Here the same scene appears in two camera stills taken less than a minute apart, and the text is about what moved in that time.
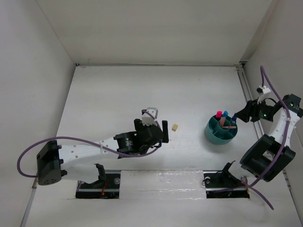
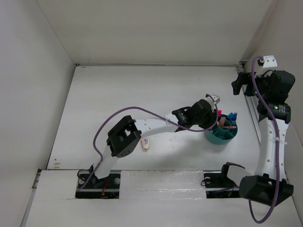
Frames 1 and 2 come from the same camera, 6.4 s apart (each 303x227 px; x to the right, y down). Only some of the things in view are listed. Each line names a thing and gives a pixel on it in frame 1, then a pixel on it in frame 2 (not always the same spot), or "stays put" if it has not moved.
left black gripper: x=139 y=126 to x=211 y=120
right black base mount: x=222 y=184 stays put
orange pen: x=222 y=121 stays put
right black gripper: x=250 y=109 to x=244 y=78
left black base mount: x=107 y=186 stays put
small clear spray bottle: x=234 y=119 stays put
